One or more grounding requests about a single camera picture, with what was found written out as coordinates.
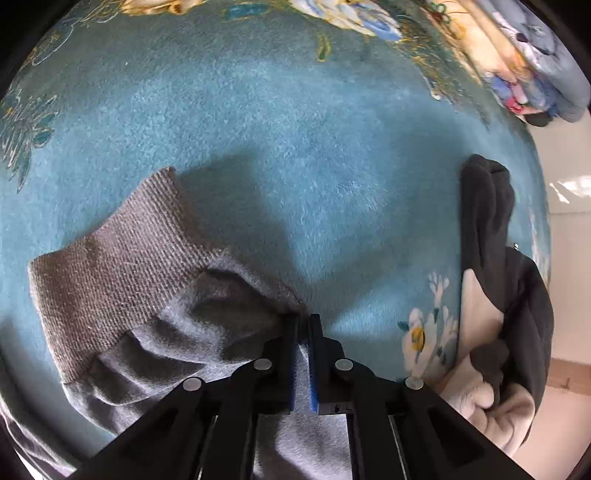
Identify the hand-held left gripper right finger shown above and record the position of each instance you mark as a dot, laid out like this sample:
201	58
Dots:
314	383

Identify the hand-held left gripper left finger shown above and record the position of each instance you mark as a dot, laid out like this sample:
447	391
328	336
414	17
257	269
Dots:
292	378

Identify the grey sweatshirt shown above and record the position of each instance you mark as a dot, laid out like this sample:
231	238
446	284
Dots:
115	277

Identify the teal floral bed blanket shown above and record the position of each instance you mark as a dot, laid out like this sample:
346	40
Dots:
300	161

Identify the dark navy white-lined garment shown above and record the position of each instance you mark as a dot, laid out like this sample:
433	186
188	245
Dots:
489	221

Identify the dark pillow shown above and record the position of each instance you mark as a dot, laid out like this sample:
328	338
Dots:
538	121

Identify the folded floral blanket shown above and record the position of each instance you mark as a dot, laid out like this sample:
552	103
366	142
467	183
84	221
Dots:
489	50

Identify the light blue folded quilt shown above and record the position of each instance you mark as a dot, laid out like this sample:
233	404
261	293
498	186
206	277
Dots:
575	92

